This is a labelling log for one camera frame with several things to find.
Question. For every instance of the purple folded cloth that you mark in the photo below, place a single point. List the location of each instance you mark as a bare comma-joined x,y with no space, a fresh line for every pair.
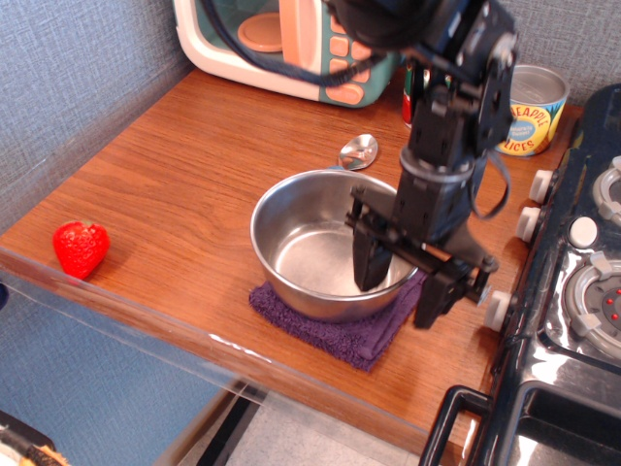
359,343

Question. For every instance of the white stove knob bottom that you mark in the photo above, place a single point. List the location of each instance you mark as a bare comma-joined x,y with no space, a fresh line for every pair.
497,308

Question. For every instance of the tomato sauce can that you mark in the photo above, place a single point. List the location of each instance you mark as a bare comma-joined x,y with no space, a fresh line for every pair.
416,81

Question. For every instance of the blue handled metal spoon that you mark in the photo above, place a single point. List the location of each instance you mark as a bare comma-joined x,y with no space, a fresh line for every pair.
358,154

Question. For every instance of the black toy stove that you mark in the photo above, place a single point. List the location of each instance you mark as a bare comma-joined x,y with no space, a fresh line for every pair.
556,387

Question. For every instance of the white stove knob middle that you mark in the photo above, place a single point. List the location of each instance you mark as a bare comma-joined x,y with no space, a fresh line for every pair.
527,222

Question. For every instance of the pineapple slices can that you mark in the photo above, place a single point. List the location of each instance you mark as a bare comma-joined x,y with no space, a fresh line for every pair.
537,99

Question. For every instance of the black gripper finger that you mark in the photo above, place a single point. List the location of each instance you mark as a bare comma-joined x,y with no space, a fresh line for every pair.
371,260
440,291

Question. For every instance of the black oven door handle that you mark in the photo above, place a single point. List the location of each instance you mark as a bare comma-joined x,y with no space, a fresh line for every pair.
458,399

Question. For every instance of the white stove knob top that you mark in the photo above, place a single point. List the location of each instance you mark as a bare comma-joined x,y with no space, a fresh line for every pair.
540,185

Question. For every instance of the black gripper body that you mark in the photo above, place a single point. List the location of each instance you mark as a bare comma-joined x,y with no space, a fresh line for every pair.
425,221

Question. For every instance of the white stove knob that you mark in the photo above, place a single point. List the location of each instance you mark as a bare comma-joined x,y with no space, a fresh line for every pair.
540,185
497,308
527,222

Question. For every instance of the teal toy microwave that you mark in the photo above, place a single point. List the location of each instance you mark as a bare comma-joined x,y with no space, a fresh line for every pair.
299,33

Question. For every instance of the red toy strawberry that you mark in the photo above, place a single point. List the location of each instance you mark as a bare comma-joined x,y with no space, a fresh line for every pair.
80,247

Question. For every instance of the stainless steel pot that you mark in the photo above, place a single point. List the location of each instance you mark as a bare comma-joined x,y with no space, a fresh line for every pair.
299,235

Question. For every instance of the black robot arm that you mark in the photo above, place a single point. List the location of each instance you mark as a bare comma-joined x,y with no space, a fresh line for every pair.
461,112

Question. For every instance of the clear acrylic barrier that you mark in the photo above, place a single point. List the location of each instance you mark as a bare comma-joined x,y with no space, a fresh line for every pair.
104,382

